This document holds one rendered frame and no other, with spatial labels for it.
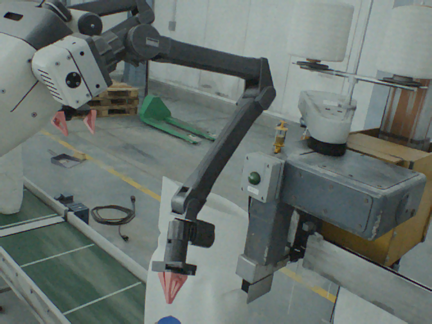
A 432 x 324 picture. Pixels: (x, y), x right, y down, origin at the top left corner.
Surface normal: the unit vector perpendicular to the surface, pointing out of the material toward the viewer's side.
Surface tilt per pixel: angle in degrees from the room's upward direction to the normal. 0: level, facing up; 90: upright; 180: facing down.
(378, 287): 90
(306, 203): 90
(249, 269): 90
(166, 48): 74
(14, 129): 115
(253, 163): 90
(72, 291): 0
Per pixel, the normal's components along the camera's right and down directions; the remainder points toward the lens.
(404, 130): -0.69, 0.14
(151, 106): 0.72, 0.06
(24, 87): 0.68, 0.31
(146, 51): 0.55, 0.05
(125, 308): 0.13, -0.94
